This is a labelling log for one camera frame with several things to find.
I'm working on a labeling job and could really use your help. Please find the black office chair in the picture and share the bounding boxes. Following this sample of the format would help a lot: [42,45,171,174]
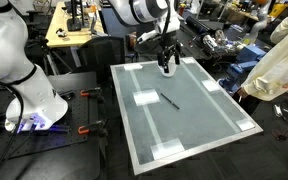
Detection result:
[76,35,127,84]

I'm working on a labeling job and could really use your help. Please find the gray board with aluminium frame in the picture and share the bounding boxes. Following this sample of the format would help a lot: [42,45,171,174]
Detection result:
[109,56,264,176]

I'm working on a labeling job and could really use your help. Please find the person in cream coat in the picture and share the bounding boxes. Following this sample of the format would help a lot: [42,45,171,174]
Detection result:
[238,6,288,103]

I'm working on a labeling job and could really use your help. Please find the black monitor stand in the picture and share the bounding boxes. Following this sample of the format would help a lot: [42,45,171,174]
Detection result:
[66,0,86,33]

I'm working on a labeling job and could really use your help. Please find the blue bench vise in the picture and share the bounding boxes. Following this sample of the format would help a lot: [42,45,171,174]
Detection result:
[217,44,264,94]

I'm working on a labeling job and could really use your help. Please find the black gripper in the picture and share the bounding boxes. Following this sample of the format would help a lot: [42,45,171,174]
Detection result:
[157,35,182,74]

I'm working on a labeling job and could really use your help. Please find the wooden desk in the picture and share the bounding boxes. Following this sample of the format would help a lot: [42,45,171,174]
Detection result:
[45,1,106,49]

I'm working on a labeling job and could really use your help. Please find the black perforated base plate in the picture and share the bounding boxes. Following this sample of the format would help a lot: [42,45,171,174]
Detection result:
[0,71,102,164]

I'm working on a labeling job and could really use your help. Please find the white mug cup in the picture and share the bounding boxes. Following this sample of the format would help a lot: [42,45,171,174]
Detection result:
[159,61,178,78]

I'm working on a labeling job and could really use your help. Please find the orange and black clamp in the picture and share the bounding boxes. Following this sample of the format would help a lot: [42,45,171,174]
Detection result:
[77,119,109,138]
[79,87,107,103]

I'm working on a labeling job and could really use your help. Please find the black pen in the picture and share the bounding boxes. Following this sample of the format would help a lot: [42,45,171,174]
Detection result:
[159,92,181,110]

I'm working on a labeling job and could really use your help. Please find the long white tape strip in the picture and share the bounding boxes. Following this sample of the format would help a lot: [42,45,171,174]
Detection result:
[128,68,165,149]
[180,62,243,133]

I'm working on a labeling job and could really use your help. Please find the white tape patch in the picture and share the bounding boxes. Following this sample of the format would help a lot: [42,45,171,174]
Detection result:
[132,89,161,107]
[235,118,256,132]
[123,63,144,72]
[182,57,197,65]
[201,79,222,93]
[149,138,186,161]

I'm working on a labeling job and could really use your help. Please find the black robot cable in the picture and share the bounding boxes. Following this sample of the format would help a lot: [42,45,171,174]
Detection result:
[0,83,25,180]

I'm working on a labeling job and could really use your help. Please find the black tripod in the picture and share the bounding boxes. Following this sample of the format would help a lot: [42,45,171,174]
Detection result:
[23,38,74,76]

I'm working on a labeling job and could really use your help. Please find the metal motor apparatus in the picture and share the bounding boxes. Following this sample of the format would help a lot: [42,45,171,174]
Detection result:
[190,28,245,58]

